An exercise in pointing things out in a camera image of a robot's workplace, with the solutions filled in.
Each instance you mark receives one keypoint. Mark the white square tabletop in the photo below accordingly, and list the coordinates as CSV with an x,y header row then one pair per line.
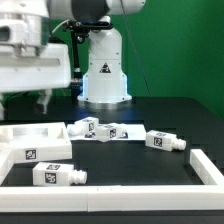
x,y
36,142

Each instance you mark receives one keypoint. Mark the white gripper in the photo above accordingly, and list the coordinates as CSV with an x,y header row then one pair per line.
x,y
49,70

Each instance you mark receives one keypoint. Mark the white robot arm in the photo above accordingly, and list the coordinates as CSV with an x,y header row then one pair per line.
x,y
25,26

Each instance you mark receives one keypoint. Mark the white U-shaped obstacle fence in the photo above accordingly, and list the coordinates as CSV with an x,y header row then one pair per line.
x,y
209,195

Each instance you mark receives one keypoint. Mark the white marker sheet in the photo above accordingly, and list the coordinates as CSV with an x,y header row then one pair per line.
x,y
133,132

